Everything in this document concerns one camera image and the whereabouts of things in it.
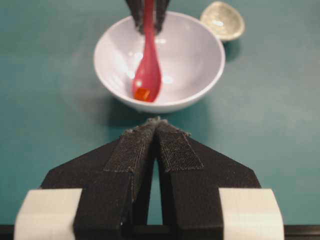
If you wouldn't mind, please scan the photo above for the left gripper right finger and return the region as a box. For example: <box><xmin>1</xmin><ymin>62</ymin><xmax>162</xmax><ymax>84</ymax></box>
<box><xmin>154</xmin><ymin>120</ymin><xmax>285</xmax><ymax>240</ymax></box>

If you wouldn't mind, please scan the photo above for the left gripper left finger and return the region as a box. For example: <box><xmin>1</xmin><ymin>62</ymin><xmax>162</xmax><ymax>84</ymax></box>
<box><xmin>13</xmin><ymin>117</ymin><xmax>160</xmax><ymax>240</ymax></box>

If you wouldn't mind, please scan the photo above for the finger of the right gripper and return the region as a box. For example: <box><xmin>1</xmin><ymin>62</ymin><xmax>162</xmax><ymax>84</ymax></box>
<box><xmin>154</xmin><ymin>0</ymin><xmax>170</xmax><ymax>33</ymax></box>
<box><xmin>125</xmin><ymin>0</ymin><xmax>145</xmax><ymax>35</ymax></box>

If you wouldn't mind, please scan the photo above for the pink plastic spoon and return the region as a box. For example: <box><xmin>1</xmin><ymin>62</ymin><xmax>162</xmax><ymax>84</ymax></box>
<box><xmin>132</xmin><ymin>0</ymin><xmax>162</xmax><ymax>103</ymax></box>

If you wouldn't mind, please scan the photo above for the small red block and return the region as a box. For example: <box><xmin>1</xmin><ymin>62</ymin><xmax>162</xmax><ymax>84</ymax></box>
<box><xmin>134</xmin><ymin>87</ymin><xmax>150</xmax><ymax>102</ymax></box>

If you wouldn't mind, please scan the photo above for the white round bowl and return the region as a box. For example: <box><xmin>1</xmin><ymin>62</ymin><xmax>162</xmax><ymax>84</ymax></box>
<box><xmin>93</xmin><ymin>11</ymin><xmax>226</xmax><ymax>114</ymax></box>

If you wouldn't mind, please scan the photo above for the speckled teardrop ceramic dish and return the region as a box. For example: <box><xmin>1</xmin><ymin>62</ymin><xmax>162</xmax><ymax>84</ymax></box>
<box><xmin>200</xmin><ymin>1</ymin><xmax>246</xmax><ymax>43</ymax></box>

